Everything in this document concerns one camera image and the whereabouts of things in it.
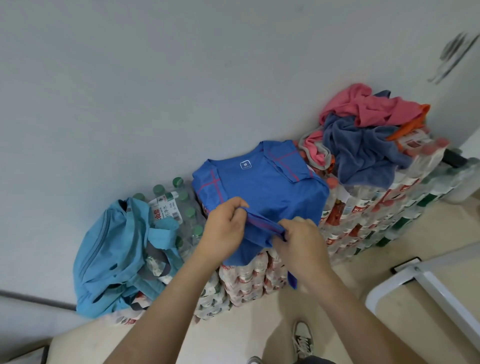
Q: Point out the black phone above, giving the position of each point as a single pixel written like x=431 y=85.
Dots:
x=455 y=159

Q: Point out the stack of water bottle packs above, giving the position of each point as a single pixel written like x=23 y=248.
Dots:
x=360 y=210

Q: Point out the grey-blue towel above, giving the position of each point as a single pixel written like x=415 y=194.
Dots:
x=363 y=153

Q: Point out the person's left hand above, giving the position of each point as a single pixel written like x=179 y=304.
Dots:
x=221 y=232

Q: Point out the white panel leaning on wall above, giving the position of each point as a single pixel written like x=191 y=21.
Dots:
x=30 y=322

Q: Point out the person's right hand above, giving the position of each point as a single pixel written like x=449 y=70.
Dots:
x=303 y=251

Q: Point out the white and black sneaker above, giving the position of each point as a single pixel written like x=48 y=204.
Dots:
x=303 y=339
x=255 y=360

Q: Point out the blue t-shirt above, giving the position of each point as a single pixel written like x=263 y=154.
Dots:
x=270 y=187

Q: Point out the person's right forearm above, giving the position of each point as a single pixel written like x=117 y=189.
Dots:
x=360 y=326

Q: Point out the person's left forearm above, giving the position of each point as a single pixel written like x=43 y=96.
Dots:
x=161 y=318

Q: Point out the orange t-shirt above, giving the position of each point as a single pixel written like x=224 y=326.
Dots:
x=410 y=125

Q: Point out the light blue backpack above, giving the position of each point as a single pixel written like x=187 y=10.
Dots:
x=108 y=262

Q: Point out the person's dark shorts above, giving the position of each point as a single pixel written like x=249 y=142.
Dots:
x=315 y=360

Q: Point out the white gym machine frame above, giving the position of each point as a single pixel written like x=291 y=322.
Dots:
x=438 y=285

